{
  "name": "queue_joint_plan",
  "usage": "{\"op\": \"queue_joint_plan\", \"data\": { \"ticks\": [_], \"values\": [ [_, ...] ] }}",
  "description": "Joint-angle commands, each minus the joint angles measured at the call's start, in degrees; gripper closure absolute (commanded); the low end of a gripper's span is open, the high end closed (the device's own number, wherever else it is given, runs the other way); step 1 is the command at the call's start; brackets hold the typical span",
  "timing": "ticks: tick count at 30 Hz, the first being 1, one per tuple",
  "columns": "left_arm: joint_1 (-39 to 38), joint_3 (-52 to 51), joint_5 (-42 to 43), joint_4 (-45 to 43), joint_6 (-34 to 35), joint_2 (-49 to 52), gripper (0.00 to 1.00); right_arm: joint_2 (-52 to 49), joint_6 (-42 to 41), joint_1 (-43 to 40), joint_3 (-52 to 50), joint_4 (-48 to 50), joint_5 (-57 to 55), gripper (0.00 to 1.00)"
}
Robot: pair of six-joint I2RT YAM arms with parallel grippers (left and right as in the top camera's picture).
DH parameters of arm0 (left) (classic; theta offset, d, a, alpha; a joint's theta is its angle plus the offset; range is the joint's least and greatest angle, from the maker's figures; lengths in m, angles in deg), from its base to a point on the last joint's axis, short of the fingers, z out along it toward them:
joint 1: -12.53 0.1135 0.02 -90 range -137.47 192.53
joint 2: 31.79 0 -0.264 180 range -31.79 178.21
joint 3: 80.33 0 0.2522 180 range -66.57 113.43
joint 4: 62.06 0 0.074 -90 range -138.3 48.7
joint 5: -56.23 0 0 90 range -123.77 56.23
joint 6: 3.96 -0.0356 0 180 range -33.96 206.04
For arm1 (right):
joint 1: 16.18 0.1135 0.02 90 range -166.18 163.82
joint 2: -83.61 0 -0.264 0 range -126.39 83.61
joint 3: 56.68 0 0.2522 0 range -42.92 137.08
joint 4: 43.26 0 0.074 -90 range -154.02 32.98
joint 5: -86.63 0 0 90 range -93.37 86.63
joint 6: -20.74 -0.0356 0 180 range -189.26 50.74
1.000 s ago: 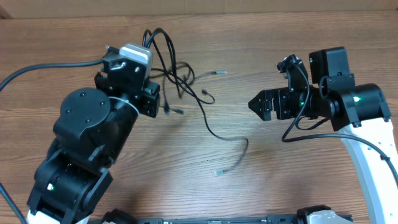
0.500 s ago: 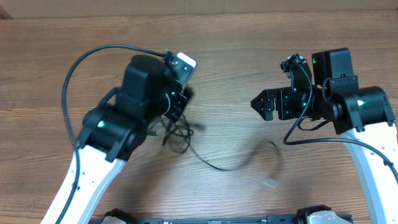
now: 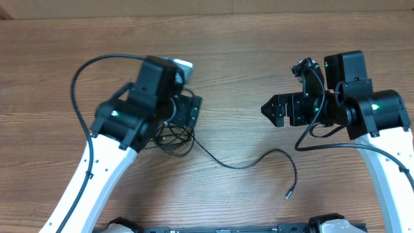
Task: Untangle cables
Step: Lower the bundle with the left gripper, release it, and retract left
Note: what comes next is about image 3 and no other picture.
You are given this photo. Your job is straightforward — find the thick black USB cable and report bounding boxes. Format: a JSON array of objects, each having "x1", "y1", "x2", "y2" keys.
[{"x1": 151, "y1": 122, "x2": 196, "y2": 158}]

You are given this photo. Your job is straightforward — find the braided cable silver plug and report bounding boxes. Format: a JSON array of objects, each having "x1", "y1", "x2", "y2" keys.
[{"x1": 192, "y1": 136, "x2": 298, "y2": 200}]

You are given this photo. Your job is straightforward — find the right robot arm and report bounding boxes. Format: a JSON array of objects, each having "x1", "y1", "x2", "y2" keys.
[{"x1": 261, "y1": 50, "x2": 413, "y2": 232}]

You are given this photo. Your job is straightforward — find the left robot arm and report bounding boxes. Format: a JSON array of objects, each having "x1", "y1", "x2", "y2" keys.
[{"x1": 41, "y1": 56, "x2": 202, "y2": 232}]

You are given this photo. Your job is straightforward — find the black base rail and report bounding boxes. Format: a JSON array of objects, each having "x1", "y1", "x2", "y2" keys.
[{"x1": 93, "y1": 212, "x2": 368, "y2": 233}]

